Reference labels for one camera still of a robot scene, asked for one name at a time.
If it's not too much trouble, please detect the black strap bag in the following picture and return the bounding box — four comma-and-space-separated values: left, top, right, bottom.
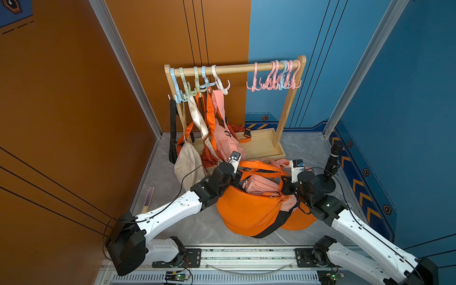
169, 100, 178, 164

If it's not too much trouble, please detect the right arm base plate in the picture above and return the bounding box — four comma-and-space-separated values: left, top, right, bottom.
294, 248, 319, 268

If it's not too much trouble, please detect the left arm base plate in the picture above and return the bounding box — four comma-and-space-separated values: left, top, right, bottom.
152, 248, 202, 268

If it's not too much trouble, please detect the beige crescent bag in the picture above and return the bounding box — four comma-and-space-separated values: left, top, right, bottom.
174, 96, 220, 191

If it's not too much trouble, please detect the pink hook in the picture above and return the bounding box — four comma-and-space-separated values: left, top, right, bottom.
283, 60, 295, 90
290, 60, 302, 90

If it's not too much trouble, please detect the green circuit board left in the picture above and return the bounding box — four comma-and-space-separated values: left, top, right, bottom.
163, 271, 191, 285

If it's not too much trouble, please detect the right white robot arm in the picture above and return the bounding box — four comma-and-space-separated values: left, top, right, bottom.
285, 167, 439, 285

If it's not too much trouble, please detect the circuit board right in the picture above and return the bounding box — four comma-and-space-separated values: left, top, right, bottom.
317, 271, 345, 285

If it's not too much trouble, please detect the dark orange waist bag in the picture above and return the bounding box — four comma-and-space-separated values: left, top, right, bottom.
228, 123, 252, 143

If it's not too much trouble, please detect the black crescent bag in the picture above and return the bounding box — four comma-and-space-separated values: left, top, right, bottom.
253, 198, 299, 239

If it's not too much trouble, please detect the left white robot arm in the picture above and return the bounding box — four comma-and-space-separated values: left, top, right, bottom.
104, 159, 242, 276

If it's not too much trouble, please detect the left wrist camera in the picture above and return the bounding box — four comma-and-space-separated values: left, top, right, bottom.
228, 151, 242, 174

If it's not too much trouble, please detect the pink hook rightmost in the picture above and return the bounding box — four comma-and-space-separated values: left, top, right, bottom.
290, 60, 302, 90

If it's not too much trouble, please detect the light blue hook leftmost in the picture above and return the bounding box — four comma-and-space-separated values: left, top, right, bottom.
170, 68, 188, 104

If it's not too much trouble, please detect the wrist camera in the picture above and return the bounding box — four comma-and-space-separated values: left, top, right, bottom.
228, 151, 242, 174
289, 159, 306, 184

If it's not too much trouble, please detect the wooden clothes rack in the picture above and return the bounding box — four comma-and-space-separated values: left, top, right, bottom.
165, 62, 298, 160

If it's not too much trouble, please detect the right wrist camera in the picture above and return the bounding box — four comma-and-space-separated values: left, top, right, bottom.
289, 159, 306, 184

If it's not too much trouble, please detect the orange crescent bag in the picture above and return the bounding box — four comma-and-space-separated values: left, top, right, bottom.
280, 203, 317, 231
216, 186, 281, 237

